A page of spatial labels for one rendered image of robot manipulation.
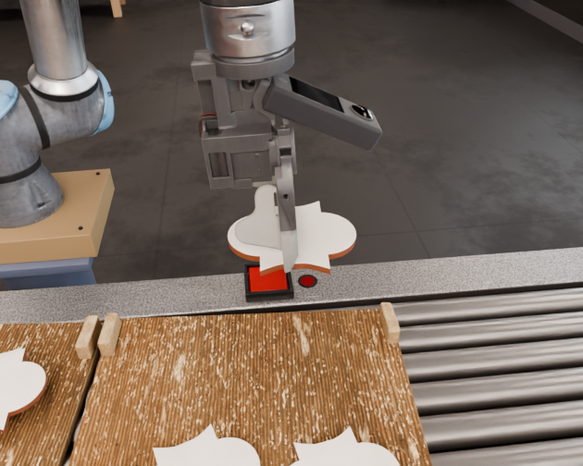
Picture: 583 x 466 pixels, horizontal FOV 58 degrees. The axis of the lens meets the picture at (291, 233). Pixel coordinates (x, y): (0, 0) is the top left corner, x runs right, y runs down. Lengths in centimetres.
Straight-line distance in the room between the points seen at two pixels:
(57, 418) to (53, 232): 42
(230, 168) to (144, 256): 195
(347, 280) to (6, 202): 63
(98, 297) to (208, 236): 161
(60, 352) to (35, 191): 38
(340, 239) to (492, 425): 32
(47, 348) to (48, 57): 47
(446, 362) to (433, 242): 174
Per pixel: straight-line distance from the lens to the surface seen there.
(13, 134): 103
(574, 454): 75
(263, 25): 43
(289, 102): 46
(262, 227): 50
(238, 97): 47
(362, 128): 49
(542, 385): 80
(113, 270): 238
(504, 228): 268
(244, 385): 70
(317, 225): 58
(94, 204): 109
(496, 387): 77
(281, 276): 85
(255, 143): 47
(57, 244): 104
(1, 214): 108
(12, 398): 73
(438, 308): 84
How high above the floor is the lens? 150
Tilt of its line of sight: 38 degrees down
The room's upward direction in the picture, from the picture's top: straight up
